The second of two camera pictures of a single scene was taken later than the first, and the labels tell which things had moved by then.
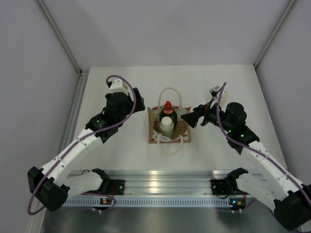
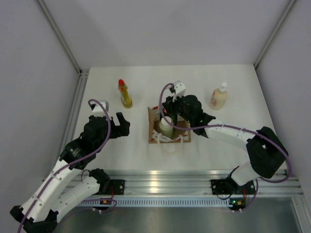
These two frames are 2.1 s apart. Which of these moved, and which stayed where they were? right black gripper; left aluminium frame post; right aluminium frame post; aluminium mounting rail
Moved: right black gripper
Stayed: aluminium mounting rail; left aluminium frame post; right aluminium frame post
